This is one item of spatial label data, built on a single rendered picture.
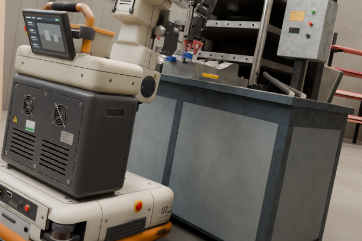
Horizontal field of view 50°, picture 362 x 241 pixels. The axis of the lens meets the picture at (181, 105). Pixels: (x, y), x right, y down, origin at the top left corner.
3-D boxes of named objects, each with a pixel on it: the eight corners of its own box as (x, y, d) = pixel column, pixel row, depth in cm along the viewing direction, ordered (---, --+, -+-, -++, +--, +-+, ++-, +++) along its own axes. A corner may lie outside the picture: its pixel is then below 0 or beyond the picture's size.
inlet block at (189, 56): (180, 58, 205) (182, 48, 205) (173, 57, 208) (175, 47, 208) (196, 62, 214) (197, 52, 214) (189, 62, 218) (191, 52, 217)
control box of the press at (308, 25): (282, 218, 258) (327, -4, 249) (245, 202, 279) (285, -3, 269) (297, 214, 274) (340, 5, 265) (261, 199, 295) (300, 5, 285)
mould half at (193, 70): (194, 78, 209) (198, 54, 208) (161, 73, 226) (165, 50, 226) (246, 89, 245) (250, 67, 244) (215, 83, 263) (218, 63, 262)
